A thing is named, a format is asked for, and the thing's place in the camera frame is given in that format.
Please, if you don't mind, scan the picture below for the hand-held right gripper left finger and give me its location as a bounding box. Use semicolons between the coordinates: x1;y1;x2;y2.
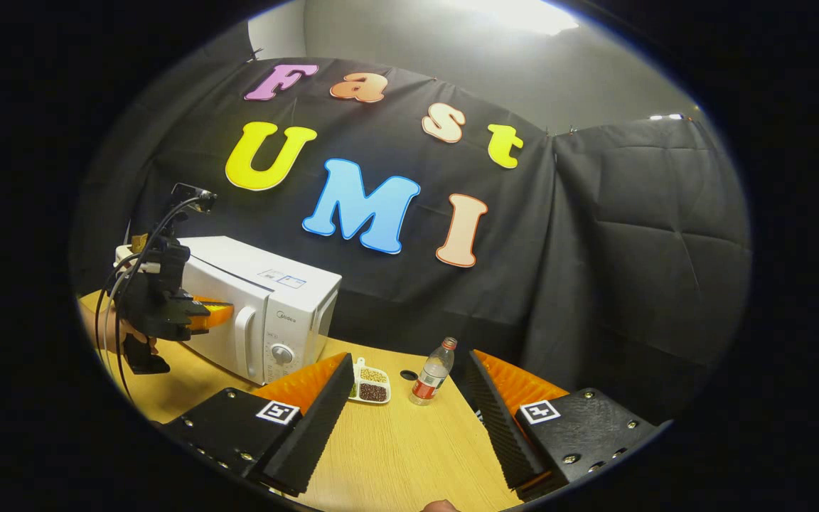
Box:
161;352;355;497

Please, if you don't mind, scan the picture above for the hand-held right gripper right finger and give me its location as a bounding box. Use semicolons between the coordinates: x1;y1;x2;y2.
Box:
466;348;659;502

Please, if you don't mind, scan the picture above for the white microwave oven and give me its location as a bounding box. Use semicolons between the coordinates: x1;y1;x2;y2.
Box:
162;236;343;386

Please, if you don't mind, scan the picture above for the white divided dish with beans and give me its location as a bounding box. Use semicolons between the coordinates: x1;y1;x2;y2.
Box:
348;357;392;405

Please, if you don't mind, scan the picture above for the clear plastic water bottle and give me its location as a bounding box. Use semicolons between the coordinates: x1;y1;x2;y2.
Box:
409;337;458;407

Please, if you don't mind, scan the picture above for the large ceiling light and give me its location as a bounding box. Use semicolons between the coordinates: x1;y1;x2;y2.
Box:
452;0;581;35

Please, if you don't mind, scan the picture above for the black cable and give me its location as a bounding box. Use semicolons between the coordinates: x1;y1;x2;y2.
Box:
95;196;204;388

